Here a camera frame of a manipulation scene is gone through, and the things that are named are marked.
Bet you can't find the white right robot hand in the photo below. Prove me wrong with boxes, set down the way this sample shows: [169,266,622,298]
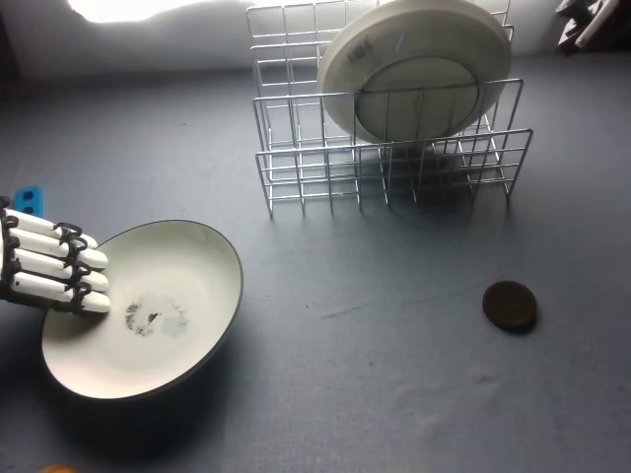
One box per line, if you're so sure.
[555,0,617,55]

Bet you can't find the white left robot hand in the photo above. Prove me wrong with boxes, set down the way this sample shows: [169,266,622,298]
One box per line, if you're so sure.
[0,195,110,316]

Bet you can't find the white plate with dark rim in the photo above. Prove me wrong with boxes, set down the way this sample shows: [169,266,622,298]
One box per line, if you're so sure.
[315,0,513,144]
[39,219,245,435]

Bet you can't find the small blue block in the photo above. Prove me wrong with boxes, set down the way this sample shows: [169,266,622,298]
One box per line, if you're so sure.
[13,184,46,217]

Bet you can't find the silver wire dish rack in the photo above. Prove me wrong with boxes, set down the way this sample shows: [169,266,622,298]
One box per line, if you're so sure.
[245,2,534,218]

